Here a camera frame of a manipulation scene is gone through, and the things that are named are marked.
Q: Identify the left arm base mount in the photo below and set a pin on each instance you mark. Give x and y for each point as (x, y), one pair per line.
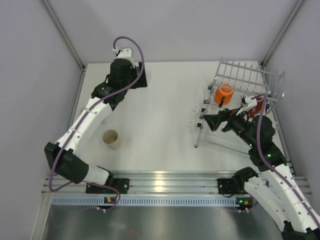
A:
(120, 184)

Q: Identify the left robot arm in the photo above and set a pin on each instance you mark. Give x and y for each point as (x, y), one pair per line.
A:
(64, 156)

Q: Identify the red floral mug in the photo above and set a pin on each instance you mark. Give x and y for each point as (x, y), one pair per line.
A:
(257, 108)

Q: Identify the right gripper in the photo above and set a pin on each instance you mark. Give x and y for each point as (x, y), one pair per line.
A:
(214, 120)

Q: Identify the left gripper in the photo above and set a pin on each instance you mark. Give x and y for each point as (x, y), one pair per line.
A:
(141, 82)

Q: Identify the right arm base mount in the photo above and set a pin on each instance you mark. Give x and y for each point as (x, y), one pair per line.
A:
(234, 185)

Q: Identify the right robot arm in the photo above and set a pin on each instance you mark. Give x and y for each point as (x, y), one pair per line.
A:
(280, 196)

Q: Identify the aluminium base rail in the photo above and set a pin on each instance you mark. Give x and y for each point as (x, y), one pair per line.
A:
(168, 183)

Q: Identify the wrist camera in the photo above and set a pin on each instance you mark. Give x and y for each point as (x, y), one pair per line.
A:
(124, 53)
(246, 104)

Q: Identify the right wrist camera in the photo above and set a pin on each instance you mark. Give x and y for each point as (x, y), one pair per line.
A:
(246, 104)

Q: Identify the orange mug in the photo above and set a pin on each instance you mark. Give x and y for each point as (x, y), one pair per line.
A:
(223, 94)

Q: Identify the slotted cable duct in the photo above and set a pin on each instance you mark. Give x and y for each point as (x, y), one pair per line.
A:
(147, 201)

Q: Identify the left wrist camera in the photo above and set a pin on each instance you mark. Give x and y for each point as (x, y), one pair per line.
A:
(124, 53)

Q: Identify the beige cup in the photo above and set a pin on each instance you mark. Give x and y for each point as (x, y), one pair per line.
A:
(112, 139)

